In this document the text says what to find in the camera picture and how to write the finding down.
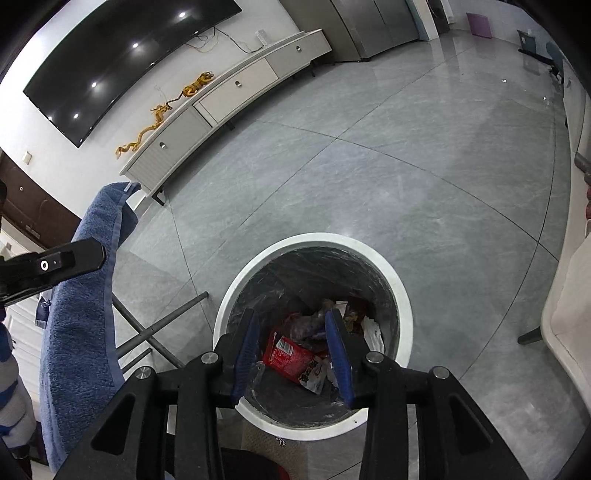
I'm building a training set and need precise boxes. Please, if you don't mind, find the white television cabinet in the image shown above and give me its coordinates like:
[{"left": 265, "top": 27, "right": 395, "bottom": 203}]
[{"left": 119, "top": 28, "right": 333, "bottom": 206}]

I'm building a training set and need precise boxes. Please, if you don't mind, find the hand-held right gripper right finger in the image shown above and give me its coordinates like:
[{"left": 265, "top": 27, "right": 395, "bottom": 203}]
[{"left": 324, "top": 308, "right": 532, "bottom": 480}]

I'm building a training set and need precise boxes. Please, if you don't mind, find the grey metal table frame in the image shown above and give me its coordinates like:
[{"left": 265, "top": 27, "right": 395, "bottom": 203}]
[{"left": 111, "top": 291, "right": 209, "bottom": 371}]

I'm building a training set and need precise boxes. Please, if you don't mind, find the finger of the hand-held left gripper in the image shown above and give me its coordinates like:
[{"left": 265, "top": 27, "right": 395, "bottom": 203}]
[{"left": 0, "top": 239, "right": 108, "bottom": 305}]

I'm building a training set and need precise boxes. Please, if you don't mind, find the white carton box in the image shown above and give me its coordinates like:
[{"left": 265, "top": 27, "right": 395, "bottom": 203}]
[{"left": 362, "top": 314, "right": 386, "bottom": 357}]

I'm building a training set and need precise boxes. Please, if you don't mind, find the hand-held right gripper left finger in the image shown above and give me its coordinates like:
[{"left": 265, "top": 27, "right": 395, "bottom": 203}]
[{"left": 53, "top": 308, "right": 262, "bottom": 480}]

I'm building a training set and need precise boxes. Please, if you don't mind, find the television cable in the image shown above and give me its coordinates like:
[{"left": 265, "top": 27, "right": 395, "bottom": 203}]
[{"left": 187, "top": 27, "right": 259, "bottom": 54}]

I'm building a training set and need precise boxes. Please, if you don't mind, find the purple wrapper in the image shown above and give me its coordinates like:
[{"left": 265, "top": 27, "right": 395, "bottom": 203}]
[{"left": 288, "top": 299, "right": 334, "bottom": 346}]

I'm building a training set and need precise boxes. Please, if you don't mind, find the blue chair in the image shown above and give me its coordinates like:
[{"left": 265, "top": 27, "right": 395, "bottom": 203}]
[{"left": 517, "top": 28, "right": 568, "bottom": 86}]

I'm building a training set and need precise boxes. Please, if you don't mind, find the brown entrance door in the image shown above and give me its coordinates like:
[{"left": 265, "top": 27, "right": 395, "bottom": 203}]
[{"left": 0, "top": 152, "right": 85, "bottom": 251}]

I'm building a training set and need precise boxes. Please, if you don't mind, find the cream chair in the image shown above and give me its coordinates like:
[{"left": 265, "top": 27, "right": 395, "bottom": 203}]
[{"left": 517, "top": 217, "right": 591, "bottom": 398}]

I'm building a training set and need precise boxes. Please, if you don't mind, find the black wall television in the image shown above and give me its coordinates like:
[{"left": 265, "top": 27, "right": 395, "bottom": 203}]
[{"left": 23, "top": 0, "right": 243, "bottom": 148}]

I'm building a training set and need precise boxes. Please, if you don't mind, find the dark red cloth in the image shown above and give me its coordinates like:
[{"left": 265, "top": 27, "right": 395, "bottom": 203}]
[{"left": 221, "top": 447, "right": 291, "bottom": 480}]

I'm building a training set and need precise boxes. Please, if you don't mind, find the long golden dragon figurine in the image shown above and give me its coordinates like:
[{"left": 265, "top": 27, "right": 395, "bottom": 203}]
[{"left": 115, "top": 104, "right": 174, "bottom": 160}]

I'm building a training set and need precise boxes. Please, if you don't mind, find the short golden dragon figurine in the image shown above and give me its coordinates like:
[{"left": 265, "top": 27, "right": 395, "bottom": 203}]
[{"left": 180, "top": 71, "right": 216, "bottom": 99}]

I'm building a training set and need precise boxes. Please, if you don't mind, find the blue fluffy towel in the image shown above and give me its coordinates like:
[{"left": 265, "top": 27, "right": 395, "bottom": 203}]
[{"left": 39, "top": 181, "right": 141, "bottom": 475}]

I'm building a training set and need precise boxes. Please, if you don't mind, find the white round trash bin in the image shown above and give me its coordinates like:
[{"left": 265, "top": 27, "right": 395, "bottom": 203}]
[{"left": 212, "top": 233, "right": 413, "bottom": 441}]

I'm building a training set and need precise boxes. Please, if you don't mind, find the red snack packet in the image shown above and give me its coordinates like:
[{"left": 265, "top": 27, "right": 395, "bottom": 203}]
[{"left": 262, "top": 328, "right": 331, "bottom": 396}]

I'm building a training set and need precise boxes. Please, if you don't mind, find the black bin liner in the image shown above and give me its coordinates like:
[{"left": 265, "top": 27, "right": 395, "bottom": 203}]
[{"left": 226, "top": 247, "right": 400, "bottom": 425}]

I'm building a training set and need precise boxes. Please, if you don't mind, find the orange patterned wrapper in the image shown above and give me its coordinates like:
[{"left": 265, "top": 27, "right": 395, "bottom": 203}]
[{"left": 344, "top": 300, "right": 371, "bottom": 334}]

